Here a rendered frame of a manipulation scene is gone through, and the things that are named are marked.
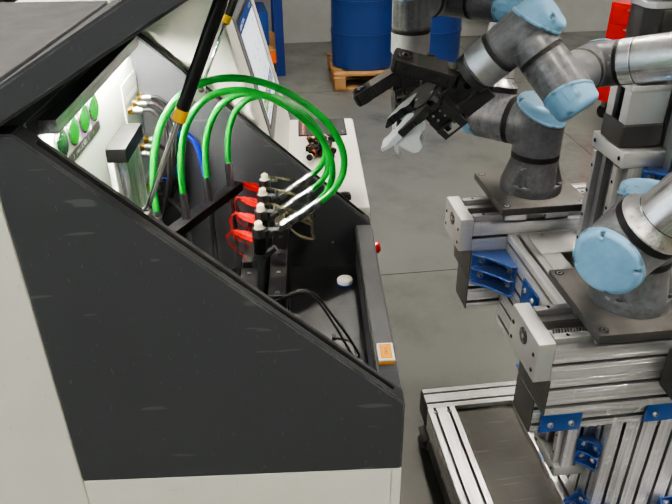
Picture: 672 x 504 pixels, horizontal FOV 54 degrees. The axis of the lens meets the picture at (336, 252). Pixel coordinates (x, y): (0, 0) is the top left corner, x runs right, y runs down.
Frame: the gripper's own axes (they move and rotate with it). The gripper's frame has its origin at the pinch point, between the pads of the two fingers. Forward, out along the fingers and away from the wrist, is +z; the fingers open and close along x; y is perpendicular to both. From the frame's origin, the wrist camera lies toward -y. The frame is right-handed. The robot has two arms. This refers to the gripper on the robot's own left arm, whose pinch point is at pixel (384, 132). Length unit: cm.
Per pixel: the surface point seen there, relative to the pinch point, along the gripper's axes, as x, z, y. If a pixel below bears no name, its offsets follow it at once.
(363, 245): 13.8, 34.6, 23.8
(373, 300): -8.6, 27.3, 24.0
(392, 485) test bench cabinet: -43, 32, 38
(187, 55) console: 30, 34, -34
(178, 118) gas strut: -31.3, 1.7, -32.3
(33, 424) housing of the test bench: -51, 58, -20
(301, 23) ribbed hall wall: 593, 287, 59
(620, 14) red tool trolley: 388, 15, 192
